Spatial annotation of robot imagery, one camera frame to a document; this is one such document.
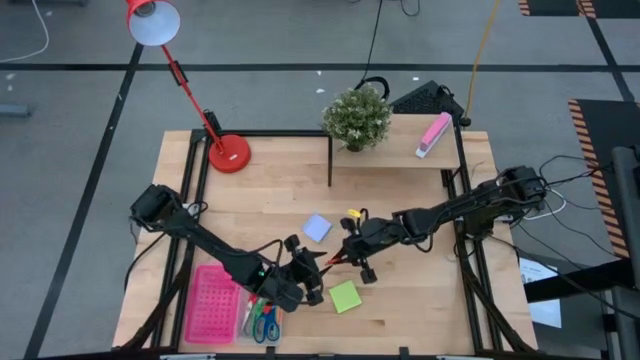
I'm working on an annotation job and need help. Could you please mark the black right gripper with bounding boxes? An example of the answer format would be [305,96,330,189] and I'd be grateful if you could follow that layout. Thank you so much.
[332,215,404,285]

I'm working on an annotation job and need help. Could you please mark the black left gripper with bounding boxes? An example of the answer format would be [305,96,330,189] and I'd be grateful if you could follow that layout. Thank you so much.
[267,234,335,312]

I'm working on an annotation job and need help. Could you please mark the pale blue sticky note pad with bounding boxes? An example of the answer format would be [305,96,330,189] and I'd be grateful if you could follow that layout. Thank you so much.
[301,213,334,245]

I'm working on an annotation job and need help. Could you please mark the green sticky note pad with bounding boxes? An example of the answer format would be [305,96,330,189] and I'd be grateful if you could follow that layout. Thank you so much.
[328,279,364,315]

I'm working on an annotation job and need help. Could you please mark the blue handled scissors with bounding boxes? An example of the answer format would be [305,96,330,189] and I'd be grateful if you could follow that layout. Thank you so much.
[252,304,282,345]

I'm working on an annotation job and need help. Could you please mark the clear plastic box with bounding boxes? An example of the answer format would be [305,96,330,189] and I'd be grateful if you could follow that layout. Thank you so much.
[234,294,285,347]

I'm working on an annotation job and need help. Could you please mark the pink plastic basket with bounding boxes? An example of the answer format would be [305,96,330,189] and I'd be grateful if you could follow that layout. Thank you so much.
[183,264,245,345]

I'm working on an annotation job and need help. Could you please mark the red desk lamp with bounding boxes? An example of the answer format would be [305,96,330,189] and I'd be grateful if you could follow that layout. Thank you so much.
[124,0,252,175]

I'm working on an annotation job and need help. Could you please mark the green potted plant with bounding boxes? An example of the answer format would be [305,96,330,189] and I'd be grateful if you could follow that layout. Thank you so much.
[319,82,394,153]

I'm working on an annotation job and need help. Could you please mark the pink stapler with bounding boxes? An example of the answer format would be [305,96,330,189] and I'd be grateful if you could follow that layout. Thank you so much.
[414,111,454,160]

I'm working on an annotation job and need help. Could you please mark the black perforated panel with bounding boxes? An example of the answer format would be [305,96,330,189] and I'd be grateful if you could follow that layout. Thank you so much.
[389,79,466,124]

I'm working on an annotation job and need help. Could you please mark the white paper sheet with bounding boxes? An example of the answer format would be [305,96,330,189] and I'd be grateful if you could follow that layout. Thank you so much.
[519,257,564,329]

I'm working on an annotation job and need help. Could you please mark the grey metal column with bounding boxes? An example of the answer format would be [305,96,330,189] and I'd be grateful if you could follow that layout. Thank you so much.
[612,145,640,360]

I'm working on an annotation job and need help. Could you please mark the striped black floor mat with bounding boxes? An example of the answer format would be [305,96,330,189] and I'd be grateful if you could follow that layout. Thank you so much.
[517,0,640,20]
[568,98,640,260]

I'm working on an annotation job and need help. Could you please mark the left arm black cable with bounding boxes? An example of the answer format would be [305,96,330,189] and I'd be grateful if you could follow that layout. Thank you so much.
[232,238,284,264]

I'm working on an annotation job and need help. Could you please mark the black metal frame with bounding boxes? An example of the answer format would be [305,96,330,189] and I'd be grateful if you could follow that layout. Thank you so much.
[112,128,539,354]

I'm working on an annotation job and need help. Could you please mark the white cable loop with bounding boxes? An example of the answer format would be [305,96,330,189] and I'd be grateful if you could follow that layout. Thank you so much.
[524,189,569,221]

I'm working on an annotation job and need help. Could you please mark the black floor cable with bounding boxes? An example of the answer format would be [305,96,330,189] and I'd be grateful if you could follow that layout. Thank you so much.
[367,0,385,81]

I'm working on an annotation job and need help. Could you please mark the yellow hanging cable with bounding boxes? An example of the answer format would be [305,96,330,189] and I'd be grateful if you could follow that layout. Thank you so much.
[462,0,503,124]

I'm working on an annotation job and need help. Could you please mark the white floor cable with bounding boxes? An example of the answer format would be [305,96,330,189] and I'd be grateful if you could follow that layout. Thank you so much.
[0,0,51,64]

